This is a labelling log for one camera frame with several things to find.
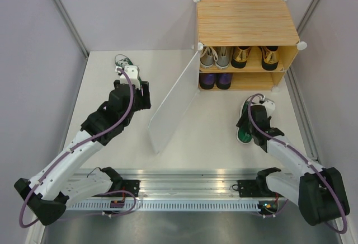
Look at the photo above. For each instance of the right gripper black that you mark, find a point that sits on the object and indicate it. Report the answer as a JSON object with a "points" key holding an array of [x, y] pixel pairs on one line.
{"points": [[268, 118]]}

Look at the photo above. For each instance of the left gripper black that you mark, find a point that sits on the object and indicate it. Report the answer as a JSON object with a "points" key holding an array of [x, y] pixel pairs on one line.
{"points": [[145, 101]]}

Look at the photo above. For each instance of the green sneaker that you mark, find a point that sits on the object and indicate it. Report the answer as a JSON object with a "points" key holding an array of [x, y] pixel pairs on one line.
{"points": [[242, 135], [122, 60]]}

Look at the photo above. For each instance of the purple loafer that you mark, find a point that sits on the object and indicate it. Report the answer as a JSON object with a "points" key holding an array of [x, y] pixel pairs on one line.
{"points": [[223, 81], [207, 80]]}

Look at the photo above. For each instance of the grey sneaker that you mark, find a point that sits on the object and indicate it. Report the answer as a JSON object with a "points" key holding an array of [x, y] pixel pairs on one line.
{"points": [[207, 57], [223, 57]]}

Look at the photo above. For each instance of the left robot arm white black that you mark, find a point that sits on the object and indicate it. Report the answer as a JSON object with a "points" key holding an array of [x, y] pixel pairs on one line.
{"points": [[96, 132]]}

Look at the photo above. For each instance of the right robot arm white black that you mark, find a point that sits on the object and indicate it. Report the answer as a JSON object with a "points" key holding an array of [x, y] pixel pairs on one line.
{"points": [[298, 164]]}

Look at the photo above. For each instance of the white cabinet door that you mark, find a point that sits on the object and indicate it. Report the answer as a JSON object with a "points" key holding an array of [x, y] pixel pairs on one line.
{"points": [[166, 119]]}

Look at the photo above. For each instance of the wooden shoe cabinet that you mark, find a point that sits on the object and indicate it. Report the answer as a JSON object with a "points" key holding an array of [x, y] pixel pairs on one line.
{"points": [[252, 23]]}

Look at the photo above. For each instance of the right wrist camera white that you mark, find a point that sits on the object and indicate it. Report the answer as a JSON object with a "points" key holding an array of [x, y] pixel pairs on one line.
{"points": [[269, 105]]}

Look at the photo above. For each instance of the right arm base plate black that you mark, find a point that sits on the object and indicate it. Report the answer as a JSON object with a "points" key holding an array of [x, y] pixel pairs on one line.
{"points": [[249, 189]]}

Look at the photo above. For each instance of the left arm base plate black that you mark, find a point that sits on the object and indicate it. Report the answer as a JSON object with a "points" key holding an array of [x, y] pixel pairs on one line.
{"points": [[131, 186]]}

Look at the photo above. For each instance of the aluminium mounting rail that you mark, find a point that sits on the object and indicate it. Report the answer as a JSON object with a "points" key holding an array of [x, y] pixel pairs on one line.
{"points": [[179, 183]]}

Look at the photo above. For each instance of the white slotted cable duct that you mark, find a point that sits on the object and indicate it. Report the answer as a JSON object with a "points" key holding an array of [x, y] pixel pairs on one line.
{"points": [[167, 205]]}

